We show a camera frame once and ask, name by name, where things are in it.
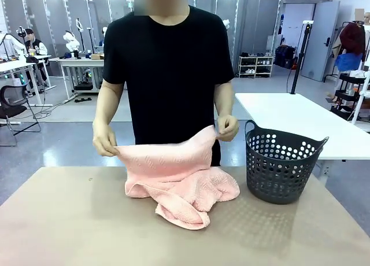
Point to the black power strip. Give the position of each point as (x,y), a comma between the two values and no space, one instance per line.
(83,99)

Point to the dark grey perforated laundry basket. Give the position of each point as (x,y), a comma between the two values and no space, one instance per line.
(274,198)

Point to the small white robot arm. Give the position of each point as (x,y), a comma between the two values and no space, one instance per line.
(71,42)

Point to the black mesh office chair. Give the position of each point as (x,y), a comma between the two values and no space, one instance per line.
(11,92)

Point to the blue garment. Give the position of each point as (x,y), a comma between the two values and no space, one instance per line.
(348,61)

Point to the person's left forearm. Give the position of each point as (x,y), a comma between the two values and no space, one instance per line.
(224,98)

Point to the black utility cart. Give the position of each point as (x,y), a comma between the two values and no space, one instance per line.
(347,89)

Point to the seated person in dark jacket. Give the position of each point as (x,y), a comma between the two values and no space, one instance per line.
(36,46)

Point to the cardboard box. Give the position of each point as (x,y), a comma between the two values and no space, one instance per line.
(97,56)

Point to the pink towel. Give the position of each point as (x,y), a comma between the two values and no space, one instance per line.
(173,167)

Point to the white shoe rack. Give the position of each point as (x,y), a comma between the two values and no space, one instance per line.
(255,66)

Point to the white table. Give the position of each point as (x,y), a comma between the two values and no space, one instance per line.
(289,112)

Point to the person's right hand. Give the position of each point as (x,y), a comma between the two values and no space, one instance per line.
(104,140)

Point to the grey door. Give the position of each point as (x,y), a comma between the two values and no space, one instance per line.
(323,40)

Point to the person in black t-shirt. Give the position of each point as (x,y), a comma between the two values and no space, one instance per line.
(170,75)

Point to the white desk with metal legs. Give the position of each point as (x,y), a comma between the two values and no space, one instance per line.
(78,60)
(14,64)

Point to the black tripod pole with camera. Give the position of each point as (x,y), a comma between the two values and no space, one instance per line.
(299,60)

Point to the person's right forearm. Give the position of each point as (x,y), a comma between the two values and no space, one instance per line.
(108,104)

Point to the person's left hand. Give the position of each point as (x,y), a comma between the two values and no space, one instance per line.
(228,128)

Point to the dark luggage bags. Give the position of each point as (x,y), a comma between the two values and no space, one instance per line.
(284,56)

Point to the dark red coat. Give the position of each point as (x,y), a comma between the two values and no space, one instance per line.
(352,39)

